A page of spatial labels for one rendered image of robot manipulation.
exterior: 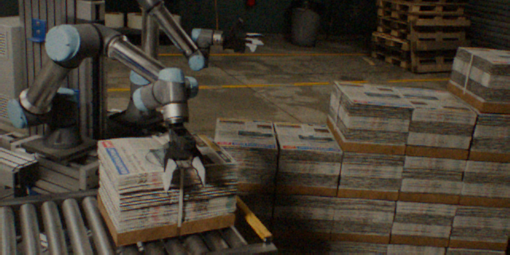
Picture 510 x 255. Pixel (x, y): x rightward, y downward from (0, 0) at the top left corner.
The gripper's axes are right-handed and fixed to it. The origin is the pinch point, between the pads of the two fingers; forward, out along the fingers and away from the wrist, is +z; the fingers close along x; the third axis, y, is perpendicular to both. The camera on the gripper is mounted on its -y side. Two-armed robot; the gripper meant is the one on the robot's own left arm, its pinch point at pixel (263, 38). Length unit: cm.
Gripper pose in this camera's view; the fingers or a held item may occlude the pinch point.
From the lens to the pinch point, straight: 265.2
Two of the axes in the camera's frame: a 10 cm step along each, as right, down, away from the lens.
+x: -0.5, 4.4, -9.0
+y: -0.9, 8.9, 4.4
